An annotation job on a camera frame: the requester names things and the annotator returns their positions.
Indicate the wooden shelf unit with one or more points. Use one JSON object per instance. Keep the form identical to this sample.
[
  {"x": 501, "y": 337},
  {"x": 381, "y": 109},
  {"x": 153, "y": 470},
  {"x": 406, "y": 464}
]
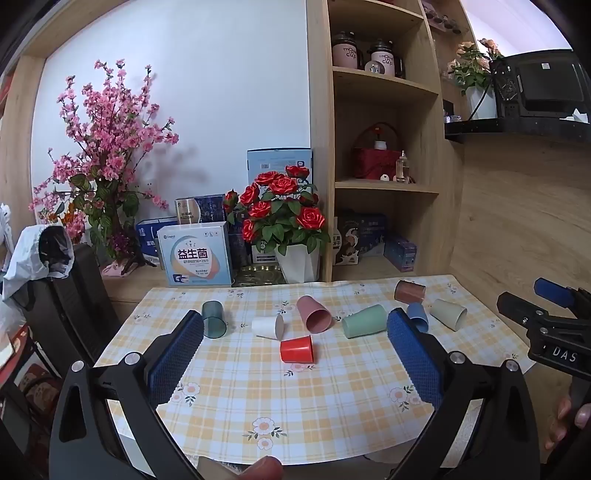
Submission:
[{"x": 429, "y": 152}]

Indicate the pink rose plant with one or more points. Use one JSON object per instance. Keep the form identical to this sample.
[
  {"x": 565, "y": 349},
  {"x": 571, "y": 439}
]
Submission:
[{"x": 471, "y": 64}]

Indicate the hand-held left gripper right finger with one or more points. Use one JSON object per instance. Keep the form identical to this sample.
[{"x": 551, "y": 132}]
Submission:
[{"x": 413, "y": 360}]

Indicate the pink cup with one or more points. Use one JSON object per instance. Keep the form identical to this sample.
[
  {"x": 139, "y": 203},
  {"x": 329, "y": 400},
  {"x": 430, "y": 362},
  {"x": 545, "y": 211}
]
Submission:
[{"x": 314, "y": 314}]

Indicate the blue night-sky box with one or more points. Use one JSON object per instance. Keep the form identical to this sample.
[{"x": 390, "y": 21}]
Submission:
[{"x": 373, "y": 233}]

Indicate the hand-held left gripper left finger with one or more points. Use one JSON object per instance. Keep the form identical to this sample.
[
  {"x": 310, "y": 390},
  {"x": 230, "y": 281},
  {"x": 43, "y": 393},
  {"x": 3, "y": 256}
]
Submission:
[{"x": 178, "y": 355}]

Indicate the gold and blue box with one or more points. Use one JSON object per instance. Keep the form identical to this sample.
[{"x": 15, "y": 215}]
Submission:
[{"x": 201, "y": 210}]

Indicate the white tissue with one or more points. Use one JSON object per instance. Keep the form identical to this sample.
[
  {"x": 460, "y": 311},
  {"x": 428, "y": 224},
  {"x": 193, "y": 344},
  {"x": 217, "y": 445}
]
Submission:
[{"x": 575, "y": 116}]

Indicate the brown cup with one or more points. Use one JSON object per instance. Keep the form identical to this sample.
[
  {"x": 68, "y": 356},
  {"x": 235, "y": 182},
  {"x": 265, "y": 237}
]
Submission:
[{"x": 409, "y": 291}]

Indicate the red cup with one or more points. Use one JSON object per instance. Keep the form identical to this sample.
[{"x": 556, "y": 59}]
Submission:
[{"x": 297, "y": 349}]

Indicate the dark blue box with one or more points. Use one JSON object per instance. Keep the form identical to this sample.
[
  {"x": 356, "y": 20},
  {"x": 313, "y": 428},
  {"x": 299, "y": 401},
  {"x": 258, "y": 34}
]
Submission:
[{"x": 239, "y": 251}]

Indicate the red rose bouquet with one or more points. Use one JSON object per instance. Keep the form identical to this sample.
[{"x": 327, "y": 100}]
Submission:
[{"x": 281, "y": 207}]

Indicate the pink blossom plant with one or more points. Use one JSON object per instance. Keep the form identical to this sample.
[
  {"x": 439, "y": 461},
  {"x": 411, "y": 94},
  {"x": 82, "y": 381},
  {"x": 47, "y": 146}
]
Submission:
[{"x": 111, "y": 152}]

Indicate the person's left hand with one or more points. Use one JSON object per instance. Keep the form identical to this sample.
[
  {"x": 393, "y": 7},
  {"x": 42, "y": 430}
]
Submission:
[{"x": 263, "y": 468}]

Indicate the black shelf board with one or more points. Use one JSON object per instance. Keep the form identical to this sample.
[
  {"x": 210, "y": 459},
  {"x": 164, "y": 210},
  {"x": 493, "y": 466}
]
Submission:
[{"x": 508, "y": 127}]

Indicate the white round flower pot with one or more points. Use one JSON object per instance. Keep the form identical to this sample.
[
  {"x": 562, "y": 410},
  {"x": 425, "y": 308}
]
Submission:
[{"x": 481, "y": 102}]

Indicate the row of small dark jars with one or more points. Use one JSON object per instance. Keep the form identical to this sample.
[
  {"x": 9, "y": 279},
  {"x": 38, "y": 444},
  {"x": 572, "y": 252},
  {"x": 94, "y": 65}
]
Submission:
[{"x": 443, "y": 18}]

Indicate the white plastic bag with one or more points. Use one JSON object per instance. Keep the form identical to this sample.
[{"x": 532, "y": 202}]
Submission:
[{"x": 27, "y": 258}]

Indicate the person's right hand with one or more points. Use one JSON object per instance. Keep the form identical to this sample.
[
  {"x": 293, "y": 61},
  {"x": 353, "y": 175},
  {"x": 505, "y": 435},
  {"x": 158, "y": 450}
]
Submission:
[{"x": 565, "y": 410}]

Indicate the blue cup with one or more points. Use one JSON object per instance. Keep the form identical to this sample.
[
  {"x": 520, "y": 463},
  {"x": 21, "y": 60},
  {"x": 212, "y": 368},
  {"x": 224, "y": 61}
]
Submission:
[{"x": 418, "y": 316}]

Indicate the large white-blue product box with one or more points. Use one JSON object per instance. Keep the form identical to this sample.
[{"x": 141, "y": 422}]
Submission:
[{"x": 194, "y": 256}]

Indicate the black computer case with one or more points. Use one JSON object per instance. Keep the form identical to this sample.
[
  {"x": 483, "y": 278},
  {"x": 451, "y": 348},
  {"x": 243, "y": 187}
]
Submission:
[{"x": 545, "y": 83}]

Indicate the glass perfume bottle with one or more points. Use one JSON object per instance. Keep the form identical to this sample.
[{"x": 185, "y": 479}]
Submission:
[{"x": 402, "y": 168}]

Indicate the green cup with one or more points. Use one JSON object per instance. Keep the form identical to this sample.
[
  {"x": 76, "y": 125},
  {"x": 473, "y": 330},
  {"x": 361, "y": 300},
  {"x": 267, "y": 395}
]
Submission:
[{"x": 364, "y": 321}]

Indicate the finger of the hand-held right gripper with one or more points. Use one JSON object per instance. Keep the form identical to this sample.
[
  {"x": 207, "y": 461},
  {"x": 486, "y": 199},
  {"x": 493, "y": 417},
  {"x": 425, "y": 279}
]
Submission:
[
  {"x": 515, "y": 307},
  {"x": 551, "y": 290}
]

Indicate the grey-beige cup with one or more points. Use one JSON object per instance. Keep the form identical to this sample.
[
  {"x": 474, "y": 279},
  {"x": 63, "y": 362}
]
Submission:
[{"x": 449, "y": 314}]

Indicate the gold tray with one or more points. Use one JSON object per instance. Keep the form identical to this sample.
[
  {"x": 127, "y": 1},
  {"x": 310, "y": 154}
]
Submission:
[{"x": 256, "y": 276}]

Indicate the brown and white carton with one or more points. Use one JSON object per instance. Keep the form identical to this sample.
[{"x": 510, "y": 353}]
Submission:
[{"x": 345, "y": 242}]

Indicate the tall light blue box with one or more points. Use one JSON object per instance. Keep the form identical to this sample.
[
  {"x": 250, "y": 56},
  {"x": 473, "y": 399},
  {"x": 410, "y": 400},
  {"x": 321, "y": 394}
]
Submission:
[{"x": 272, "y": 161}]

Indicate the dark teal translucent cup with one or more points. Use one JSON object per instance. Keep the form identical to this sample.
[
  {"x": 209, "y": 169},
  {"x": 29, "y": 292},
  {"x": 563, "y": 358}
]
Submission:
[{"x": 214, "y": 319}]

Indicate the yellow checked floral tablecloth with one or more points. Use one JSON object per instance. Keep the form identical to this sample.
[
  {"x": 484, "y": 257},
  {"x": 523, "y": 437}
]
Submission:
[{"x": 240, "y": 392}]

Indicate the small purple-blue box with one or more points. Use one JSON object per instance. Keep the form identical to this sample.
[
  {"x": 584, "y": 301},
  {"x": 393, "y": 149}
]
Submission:
[{"x": 400, "y": 253}]

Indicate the white cup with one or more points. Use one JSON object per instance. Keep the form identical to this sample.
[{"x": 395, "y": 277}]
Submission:
[{"x": 268, "y": 326}]

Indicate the pink glass jar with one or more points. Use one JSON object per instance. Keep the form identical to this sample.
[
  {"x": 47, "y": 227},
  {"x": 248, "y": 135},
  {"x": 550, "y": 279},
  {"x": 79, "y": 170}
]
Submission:
[{"x": 346, "y": 51}]

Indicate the black chair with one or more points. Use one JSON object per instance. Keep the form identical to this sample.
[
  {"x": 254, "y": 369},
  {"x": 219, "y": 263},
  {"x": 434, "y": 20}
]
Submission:
[{"x": 69, "y": 304}]

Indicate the white faceted flower pot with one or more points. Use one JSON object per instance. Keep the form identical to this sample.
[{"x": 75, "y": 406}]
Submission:
[{"x": 298, "y": 264}]

